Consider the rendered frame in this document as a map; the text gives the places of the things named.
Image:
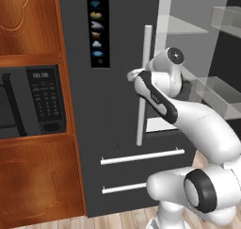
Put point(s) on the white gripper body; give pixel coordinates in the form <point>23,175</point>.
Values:
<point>132,74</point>

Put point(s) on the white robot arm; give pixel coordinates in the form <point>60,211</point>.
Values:
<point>207,129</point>

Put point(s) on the dark grey fridge door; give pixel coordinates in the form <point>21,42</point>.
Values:
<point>125,35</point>

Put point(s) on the dark grey fridge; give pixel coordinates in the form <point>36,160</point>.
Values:
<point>122,119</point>

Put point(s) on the glass fridge shelf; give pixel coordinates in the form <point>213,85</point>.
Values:
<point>180,27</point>

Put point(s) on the dark grey fridge drawer front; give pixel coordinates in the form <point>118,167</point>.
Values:
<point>94,151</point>
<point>119,203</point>

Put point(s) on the clear fridge door bin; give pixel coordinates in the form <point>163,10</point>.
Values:
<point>219,96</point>
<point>226,20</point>

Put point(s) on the open dark fridge door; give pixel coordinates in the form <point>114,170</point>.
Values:
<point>230,57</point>

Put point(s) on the black built-in microwave oven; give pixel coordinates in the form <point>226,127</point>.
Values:
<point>44,101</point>

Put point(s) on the brown wooden cupboard door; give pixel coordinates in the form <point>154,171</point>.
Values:
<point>28,19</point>
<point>37,182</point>

